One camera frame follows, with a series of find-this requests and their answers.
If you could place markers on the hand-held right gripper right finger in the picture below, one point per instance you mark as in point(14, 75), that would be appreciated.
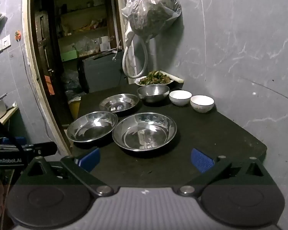
point(201, 161)

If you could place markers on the orange cloth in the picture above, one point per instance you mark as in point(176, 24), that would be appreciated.
point(49, 85)

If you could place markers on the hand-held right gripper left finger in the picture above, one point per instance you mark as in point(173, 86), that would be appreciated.
point(90, 160)

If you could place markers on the large steel plate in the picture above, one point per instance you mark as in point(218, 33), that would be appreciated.
point(144, 134)

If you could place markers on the orange wall plug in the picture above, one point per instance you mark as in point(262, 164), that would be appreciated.
point(18, 34)

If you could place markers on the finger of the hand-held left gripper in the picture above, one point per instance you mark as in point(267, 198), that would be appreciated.
point(42, 148)
point(15, 140)

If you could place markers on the steel bowl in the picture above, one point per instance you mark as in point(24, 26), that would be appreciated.
point(153, 93)

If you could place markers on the stir-fried green vegetables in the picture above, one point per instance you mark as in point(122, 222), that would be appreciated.
point(154, 79)

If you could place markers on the yellow box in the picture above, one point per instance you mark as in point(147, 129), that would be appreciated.
point(74, 109)

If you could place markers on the hanging clear plastic bag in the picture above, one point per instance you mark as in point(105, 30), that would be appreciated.
point(151, 12)

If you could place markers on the steel plate with sticker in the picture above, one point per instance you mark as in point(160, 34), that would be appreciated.
point(124, 100)

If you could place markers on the green box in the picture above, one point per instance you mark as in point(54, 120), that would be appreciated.
point(69, 55)

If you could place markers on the metal spoon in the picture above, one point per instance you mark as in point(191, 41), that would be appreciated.
point(12, 106)

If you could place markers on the white oval plate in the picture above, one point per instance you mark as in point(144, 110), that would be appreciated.
point(138, 82)

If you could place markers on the wooden door frame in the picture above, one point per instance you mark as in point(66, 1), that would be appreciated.
point(32, 52)

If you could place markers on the wooden side table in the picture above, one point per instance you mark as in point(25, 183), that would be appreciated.
point(4, 121)

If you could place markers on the crumpled plastic bag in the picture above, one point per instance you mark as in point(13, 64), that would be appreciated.
point(72, 83)

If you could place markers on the grey cabinet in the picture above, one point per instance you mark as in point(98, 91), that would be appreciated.
point(103, 71)

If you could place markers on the dark wooden door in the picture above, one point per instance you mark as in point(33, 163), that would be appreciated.
point(42, 40)

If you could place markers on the white bowl with red rim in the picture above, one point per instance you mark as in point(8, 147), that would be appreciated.
point(180, 99)
point(201, 105)

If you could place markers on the cluttered wooden shelf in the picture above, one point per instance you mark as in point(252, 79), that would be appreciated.
point(86, 12)

